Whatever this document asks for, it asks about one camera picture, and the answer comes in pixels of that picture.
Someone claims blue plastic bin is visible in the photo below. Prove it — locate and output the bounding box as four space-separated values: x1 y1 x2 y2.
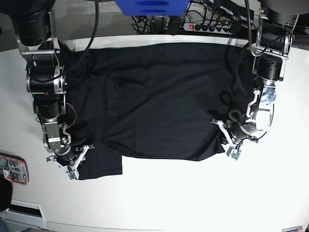
115 0 189 16

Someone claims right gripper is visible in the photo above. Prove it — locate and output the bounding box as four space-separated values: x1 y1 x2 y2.
46 145 94 181

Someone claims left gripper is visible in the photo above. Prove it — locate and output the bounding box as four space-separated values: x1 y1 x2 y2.
211 119 259 160

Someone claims white power strip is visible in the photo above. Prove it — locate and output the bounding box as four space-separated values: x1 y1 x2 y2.
183 23 231 35

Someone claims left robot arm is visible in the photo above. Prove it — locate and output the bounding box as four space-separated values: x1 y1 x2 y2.
212 0 309 160

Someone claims dark clothed person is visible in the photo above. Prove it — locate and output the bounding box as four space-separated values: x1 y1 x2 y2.
0 177 13 212

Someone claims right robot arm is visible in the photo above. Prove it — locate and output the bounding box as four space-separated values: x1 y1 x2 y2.
0 0 93 180

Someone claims black cable bundle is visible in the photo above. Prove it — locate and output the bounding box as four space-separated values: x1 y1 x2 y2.
131 0 252 36

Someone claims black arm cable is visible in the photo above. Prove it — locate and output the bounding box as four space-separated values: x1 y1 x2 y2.
243 0 296 58
57 0 101 75

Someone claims black T-shirt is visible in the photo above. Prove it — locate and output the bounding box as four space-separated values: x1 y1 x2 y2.
63 43 255 180

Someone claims orange blue parts box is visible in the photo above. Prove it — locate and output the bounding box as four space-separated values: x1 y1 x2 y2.
0 152 29 185

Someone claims label sticker on table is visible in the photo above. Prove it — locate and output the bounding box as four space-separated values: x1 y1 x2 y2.
282 226 303 232

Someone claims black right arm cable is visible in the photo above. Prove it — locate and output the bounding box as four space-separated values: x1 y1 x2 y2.
57 0 101 75

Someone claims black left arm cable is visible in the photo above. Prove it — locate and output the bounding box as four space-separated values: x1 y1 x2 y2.
243 0 296 58

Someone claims white device at table edge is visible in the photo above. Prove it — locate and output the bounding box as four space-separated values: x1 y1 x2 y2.
4 200 45 229

